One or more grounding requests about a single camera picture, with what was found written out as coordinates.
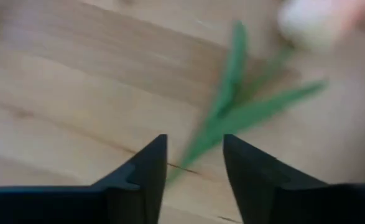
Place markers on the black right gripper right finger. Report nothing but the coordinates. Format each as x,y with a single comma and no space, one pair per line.
278,199

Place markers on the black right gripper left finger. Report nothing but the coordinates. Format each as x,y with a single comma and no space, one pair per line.
123,199

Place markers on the cream artificial tulip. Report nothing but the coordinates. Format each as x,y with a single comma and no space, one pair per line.
232,118

